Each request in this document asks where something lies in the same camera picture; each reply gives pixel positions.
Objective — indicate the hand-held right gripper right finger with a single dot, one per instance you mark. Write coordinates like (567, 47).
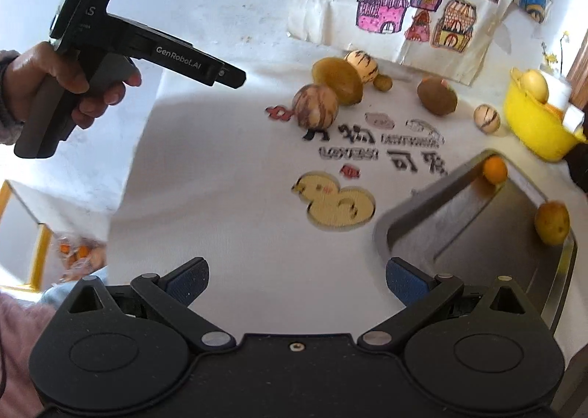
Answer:
(404, 280)

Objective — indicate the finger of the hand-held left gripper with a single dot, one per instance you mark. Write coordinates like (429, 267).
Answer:
(229, 75)

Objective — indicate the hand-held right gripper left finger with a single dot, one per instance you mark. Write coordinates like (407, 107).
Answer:
(190, 278)

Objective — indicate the metal tray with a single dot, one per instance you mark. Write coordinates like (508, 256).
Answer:
(482, 234)

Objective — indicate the brown striped pepino melon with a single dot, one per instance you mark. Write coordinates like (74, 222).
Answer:
(316, 105)

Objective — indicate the large yellow green fruit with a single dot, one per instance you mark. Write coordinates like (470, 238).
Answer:
(340, 82)

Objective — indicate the pale purple striped pepino melon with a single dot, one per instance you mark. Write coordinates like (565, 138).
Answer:
(363, 64)

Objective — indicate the small brown fruit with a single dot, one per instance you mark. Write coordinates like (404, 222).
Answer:
(382, 83)

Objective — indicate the brown kiwi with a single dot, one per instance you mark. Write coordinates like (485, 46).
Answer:
(436, 97)

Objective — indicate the person's left forearm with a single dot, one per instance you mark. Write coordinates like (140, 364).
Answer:
(7, 131)

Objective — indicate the person's left hand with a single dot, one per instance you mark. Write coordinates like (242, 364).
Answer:
(27, 78)

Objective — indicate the white printed tablecloth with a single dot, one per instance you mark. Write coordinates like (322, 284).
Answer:
(229, 216)

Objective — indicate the house printed cloth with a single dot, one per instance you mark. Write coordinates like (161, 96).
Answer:
(321, 18)

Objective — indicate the clear bag of oranges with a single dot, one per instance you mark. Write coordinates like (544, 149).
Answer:
(76, 252)

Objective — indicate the orange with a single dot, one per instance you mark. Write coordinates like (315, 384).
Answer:
(494, 169)

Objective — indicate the yellow brown speckled fruit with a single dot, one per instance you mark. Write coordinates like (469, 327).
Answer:
(551, 222)

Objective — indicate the small striped pepino melon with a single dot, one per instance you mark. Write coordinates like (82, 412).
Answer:
(487, 120)

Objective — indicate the person's pink sweater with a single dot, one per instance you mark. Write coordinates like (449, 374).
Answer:
(14, 353)

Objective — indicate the yellow plastic bowl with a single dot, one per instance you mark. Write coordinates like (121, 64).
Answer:
(533, 133)

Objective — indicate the small white box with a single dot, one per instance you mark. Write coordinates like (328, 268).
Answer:
(574, 119)

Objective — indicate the pale yellow fruit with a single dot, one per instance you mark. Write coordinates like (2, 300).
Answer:
(535, 85)

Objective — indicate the white cup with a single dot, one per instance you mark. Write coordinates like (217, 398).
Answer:
(559, 91)

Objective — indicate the yellow flowers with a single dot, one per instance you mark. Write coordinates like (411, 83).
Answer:
(553, 57)

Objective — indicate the yellow frame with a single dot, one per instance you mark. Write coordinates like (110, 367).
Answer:
(39, 257)

